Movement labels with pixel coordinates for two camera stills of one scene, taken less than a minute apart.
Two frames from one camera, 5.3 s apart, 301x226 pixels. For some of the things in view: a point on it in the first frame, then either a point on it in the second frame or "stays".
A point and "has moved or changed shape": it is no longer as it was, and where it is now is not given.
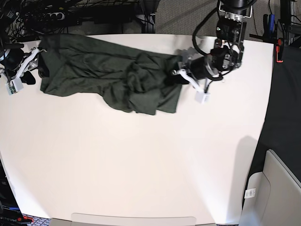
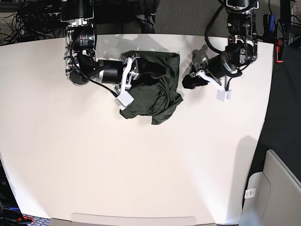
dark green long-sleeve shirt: [72, 64] has moved or changed shape
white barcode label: [250, 193] stays
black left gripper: [13, 57] to [111, 72]
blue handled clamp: [269, 33] stays
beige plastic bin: [278, 197] stays
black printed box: [10, 213] stays
